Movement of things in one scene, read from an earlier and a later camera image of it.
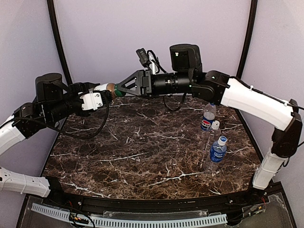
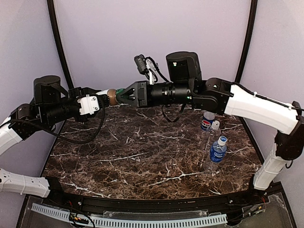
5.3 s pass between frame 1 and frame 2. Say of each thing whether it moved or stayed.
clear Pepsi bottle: stayed
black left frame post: stayed
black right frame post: stayed
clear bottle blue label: stayed
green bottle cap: moved
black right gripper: moved
